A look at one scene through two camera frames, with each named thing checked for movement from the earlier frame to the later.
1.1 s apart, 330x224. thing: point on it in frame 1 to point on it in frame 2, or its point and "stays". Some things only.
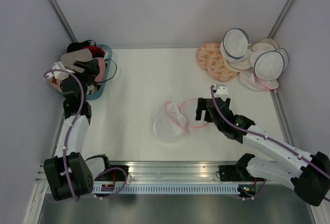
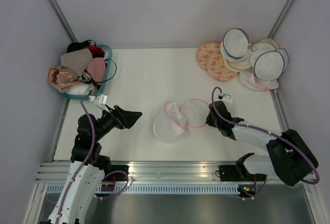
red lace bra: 96,51 stays
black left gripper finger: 91,67 to 128,118
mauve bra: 67,58 stays
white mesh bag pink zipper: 171,123 stays
